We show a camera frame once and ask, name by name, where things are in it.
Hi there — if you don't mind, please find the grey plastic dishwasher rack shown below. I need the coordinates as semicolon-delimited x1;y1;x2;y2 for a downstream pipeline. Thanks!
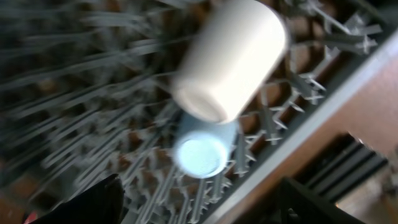
1;1;397;223

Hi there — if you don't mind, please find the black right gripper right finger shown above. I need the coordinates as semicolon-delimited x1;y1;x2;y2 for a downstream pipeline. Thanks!
237;177;364;224

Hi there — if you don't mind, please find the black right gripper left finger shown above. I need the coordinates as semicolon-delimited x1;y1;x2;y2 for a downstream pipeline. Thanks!
32;174;124;224

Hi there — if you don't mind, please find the blue plastic cup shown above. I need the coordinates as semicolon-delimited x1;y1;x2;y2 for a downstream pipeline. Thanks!
171;113;239;179

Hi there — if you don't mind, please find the small white cup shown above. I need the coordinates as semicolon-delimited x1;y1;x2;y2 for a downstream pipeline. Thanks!
170;0;289;123

